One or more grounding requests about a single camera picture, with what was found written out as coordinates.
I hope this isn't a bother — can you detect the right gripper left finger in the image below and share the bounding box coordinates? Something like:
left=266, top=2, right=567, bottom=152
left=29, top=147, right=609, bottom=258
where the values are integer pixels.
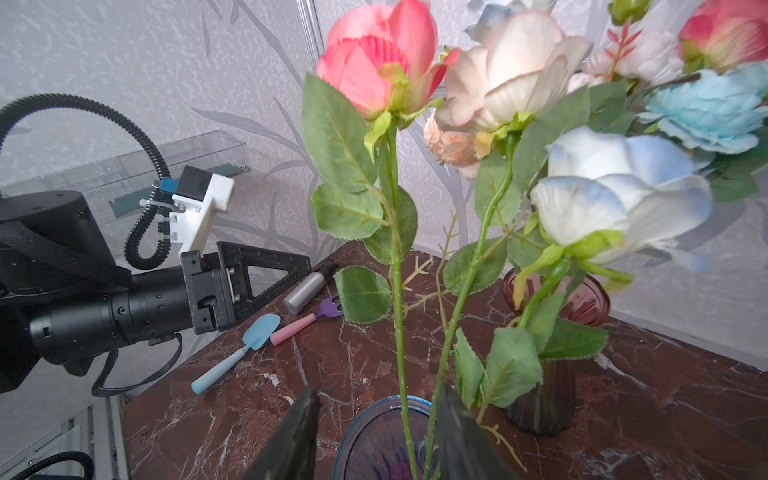
left=242, top=385, right=321, bottom=480

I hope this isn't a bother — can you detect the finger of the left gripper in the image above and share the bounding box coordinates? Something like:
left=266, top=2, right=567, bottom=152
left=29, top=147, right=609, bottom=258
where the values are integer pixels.
left=217, top=241, right=311, bottom=329

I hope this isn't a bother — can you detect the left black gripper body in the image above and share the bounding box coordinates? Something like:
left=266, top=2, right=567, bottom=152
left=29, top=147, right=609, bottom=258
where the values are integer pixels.
left=29, top=252, right=222, bottom=365

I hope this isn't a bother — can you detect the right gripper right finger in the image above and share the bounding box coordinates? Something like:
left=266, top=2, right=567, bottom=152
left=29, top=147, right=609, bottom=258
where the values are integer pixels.
left=435, top=386, right=519, bottom=480

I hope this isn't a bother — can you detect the blue purple glass vase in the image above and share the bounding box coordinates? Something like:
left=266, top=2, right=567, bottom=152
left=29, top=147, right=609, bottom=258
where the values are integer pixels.
left=331, top=395, right=431, bottom=480

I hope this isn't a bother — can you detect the red glass vase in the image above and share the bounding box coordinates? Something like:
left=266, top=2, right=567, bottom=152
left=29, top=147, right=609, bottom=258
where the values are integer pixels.
left=505, top=275, right=611, bottom=436

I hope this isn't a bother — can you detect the peach rose stem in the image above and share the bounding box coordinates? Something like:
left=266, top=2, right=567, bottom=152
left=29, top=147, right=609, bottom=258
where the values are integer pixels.
left=423, top=113, right=481, bottom=180

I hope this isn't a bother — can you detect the cream rose stem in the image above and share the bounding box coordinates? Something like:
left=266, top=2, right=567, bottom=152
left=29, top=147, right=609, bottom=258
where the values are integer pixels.
left=419, top=10, right=595, bottom=480

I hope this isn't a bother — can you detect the white blue rose stem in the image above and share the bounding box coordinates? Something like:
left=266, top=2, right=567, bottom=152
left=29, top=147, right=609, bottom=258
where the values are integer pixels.
left=465, top=0, right=557, bottom=44

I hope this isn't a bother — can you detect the light blue flower stem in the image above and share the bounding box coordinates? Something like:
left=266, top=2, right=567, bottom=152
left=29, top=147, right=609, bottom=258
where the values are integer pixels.
left=637, top=61, right=767, bottom=203

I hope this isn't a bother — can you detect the pink red rose stem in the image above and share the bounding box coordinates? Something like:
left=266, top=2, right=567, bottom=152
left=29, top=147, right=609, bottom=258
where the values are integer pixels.
left=678, top=0, right=767, bottom=72

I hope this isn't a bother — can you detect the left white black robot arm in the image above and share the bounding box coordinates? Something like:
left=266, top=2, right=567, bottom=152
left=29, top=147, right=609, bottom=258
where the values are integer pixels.
left=1, top=93, right=311, bottom=397

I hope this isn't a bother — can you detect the light blue spatula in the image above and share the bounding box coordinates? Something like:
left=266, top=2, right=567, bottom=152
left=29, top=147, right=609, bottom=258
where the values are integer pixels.
left=191, top=314, right=281, bottom=395

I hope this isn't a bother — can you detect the spray bottle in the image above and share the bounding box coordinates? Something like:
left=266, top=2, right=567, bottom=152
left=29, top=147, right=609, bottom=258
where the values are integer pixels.
left=283, top=259, right=338, bottom=315

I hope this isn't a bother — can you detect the pink purple garden fork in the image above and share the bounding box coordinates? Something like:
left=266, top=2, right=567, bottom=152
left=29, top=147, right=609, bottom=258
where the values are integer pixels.
left=270, top=295, right=343, bottom=346

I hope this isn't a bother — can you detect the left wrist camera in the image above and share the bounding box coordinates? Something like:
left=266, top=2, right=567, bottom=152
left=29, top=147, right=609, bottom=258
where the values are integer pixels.
left=159, top=166, right=235, bottom=253

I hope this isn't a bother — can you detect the clear plastic wall shelf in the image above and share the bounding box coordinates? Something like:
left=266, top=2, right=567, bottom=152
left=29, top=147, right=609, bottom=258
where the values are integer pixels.
left=1, top=130, right=250, bottom=222

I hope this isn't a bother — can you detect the aluminium front rail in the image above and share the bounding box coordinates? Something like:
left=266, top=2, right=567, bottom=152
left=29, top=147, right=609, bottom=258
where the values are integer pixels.
left=1, top=395, right=131, bottom=479

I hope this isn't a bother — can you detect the aluminium cage frame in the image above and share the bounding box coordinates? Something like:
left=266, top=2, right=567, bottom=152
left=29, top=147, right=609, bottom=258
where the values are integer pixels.
left=294, top=0, right=325, bottom=64

